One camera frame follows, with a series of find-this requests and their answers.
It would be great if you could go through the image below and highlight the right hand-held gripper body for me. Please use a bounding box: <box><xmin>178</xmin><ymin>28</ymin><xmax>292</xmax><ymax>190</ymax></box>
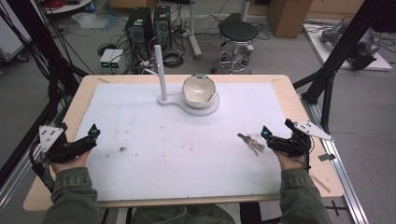
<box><xmin>271</xmin><ymin>118</ymin><xmax>334</xmax><ymax>159</ymax></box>

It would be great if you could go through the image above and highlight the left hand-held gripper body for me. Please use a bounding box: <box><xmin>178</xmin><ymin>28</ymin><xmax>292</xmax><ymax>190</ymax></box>
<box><xmin>38</xmin><ymin>122</ymin><xmax>94</xmax><ymax>163</ymax></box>

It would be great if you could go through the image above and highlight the bunch of keys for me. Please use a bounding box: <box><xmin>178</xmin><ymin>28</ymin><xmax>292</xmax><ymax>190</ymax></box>
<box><xmin>236</xmin><ymin>133</ymin><xmax>266</xmax><ymax>157</ymax></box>

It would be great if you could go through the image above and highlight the white ceramic bowl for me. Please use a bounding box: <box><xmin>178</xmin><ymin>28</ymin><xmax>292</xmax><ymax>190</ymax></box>
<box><xmin>181</xmin><ymin>73</ymin><xmax>218</xmax><ymax>109</ymax></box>

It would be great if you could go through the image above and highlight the person's left hand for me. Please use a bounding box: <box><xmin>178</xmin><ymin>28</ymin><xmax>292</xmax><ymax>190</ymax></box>
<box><xmin>50</xmin><ymin>149</ymin><xmax>92</xmax><ymax>175</ymax></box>

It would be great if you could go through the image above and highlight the person's right hand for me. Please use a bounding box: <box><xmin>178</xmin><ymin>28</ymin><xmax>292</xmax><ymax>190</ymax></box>
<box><xmin>275</xmin><ymin>150</ymin><xmax>309</xmax><ymax>172</ymax></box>

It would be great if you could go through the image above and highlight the black tape piece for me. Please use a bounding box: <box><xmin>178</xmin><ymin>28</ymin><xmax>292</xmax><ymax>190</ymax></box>
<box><xmin>318</xmin><ymin>152</ymin><xmax>337</xmax><ymax>162</ymax></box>

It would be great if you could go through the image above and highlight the white power supply unit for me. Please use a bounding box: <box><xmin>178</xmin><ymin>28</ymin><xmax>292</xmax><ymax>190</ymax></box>
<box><xmin>99</xmin><ymin>48</ymin><xmax>115</xmax><ymax>75</ymax></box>
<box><xmin>109</xmin><ymin>49</ymin><xmax>125</xmax><ymax>75</ymax></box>

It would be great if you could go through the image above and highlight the white table mat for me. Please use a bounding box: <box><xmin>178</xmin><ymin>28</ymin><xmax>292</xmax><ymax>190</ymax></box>
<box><xmin>75</xmin><ymin>81</ymin><xmax>293</xmax><ymax>202</ymax></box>

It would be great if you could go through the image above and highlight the white stand with pole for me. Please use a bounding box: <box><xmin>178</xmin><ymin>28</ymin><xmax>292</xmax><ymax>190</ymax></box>
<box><xmin>154</xmin><ymin>44</ymin><xmax>221</xmax><ymax>118</ymax></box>

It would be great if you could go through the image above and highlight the white floor board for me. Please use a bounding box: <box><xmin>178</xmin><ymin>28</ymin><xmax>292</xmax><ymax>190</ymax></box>
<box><xmin>303</xmin><ymin>19</ymin><xmax>393</xmax><ymax>73</ymax></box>

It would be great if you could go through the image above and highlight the black round stool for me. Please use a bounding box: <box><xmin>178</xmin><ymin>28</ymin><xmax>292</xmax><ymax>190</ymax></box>
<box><xmin>211</xmin><ymin>20</ymin><xmax>261</xmax><ymax>76</ymax></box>

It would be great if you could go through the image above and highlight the black computer tower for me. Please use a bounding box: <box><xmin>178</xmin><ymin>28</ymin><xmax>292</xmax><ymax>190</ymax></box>
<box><xmin>152</xmin><ymin>5</ymin><xmax>173</xmax><ymax>49</ymax></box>
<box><xmin>125</xmin><ymin>7</ymin><xmax>155</xmax><ymax>61</ymax></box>

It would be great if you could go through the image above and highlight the brown wooden cabinet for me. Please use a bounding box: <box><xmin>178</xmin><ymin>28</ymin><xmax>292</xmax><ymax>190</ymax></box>
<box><xmin>266</xmin><ymin>0</ymin><xmax>314</xmax><ymax>39</ymax></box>

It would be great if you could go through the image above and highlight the white table leg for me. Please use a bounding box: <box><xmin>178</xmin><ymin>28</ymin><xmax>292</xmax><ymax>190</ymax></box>
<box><xmin>186</xmin><ymin>0</ymin><xmax>204</xmax><ymax>61</ymax></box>

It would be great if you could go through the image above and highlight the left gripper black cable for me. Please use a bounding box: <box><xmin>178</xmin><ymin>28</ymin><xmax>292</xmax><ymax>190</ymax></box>
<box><xmin>28</xmin><ymin>136</ymin><xmax>56</xmax><ymax>194</ymax></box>

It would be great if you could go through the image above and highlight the aluminium rail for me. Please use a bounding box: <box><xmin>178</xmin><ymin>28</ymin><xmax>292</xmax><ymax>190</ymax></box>
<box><xmin>299</xmin><ymin>92</ymin><xmax>371</xmax><ymax>224</ymax></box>

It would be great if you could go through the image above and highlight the black frame strut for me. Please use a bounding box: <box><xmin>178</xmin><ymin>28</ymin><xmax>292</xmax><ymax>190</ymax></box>
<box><xmin>6</xmin><ymin>0</ymin><xmax>90</xmax><ymax>122</ymax></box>
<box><xmin>292</xmin><ymin>0</ymin><xmax>396</xmax><ymax>134</ymax></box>

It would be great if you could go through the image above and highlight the coil of black cables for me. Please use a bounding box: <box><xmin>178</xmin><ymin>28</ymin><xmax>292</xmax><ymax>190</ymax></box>
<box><xmin>162</xmin><ymin>49</ymin><xmax>185</xmax><ymax>69</ymax></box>

